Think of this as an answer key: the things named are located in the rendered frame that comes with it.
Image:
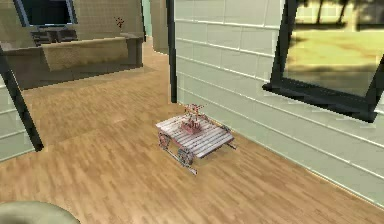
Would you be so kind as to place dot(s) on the pink basket-shaped ornament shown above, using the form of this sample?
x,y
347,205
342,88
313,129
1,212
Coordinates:
x,y
191,124

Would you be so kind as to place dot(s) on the white slatted low cart table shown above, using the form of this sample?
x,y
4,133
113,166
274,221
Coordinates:
x,y
203,140

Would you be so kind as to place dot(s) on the black framed window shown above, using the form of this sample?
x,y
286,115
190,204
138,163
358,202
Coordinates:
x,y
333,50

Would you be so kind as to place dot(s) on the dark television stand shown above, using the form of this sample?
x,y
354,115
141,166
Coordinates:
x,y
53,35

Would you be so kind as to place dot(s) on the black television set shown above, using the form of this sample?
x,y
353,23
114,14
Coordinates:
x,y
46,11

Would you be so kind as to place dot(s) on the grey-green round cushion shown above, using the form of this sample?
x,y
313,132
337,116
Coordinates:
x,y
31,214

